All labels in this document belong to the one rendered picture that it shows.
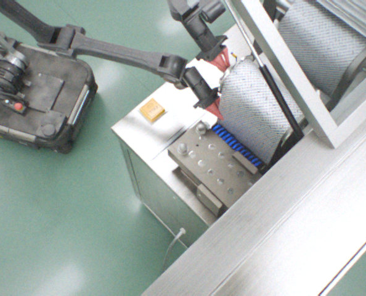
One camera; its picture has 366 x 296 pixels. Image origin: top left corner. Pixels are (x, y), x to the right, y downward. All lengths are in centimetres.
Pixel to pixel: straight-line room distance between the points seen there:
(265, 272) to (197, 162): 60
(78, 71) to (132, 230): 93
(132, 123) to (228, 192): 48
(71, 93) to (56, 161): 40
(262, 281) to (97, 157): 180
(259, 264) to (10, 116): 188
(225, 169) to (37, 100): 138
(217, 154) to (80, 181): 126
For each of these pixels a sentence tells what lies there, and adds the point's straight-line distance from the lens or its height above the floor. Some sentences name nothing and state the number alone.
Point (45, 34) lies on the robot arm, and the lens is 168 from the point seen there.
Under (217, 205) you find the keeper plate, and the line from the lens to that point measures 154.
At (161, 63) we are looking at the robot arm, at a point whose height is 120.
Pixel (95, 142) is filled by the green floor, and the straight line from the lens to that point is 277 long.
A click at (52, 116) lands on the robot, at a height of 28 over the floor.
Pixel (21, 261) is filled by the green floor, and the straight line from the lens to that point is 266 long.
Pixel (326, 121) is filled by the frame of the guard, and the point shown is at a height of 169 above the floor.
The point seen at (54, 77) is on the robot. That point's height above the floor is 26.
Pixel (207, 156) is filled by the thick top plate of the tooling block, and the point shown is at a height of 103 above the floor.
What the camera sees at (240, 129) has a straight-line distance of 154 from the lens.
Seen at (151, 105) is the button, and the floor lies 92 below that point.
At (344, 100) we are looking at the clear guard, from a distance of 97.
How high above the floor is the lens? 249
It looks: 67 degrees down
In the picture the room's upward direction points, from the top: 1 degrees counter-clockwise
